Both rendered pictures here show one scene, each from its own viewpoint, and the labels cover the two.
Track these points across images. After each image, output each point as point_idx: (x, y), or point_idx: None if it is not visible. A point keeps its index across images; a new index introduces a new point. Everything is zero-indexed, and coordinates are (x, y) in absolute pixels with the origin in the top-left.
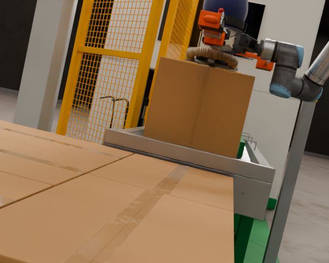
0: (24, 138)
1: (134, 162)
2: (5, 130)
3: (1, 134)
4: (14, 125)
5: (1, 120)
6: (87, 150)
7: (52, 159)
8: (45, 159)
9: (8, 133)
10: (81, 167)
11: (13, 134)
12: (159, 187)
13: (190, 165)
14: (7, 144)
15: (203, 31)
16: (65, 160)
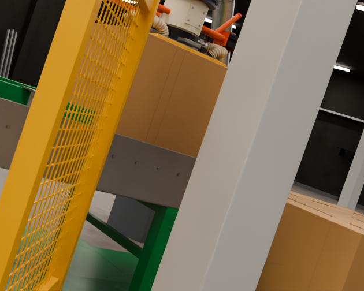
0: (352, 222)
1: None
2: None
3: None
4: (347, 226)
5: (358, 231)
6: (301, 203)
7: (348, 216)
8: (353, 218)
9: (363, 227)
10: (334, 211)
11: (359, 226)
12: (298, 196)
13: None
14: None
15: (205, 10)
16: (340, 213)
